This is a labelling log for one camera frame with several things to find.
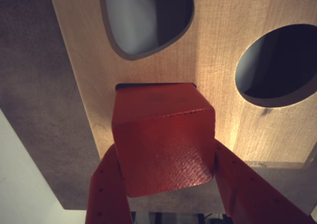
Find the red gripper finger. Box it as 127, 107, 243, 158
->
214, 139, 317, 224
85, 144, 134, 224

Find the red wooden cube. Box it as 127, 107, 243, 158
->
110, 82, 215, 198

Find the wooden shape sorter box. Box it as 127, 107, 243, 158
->
47, 0, 317, 170

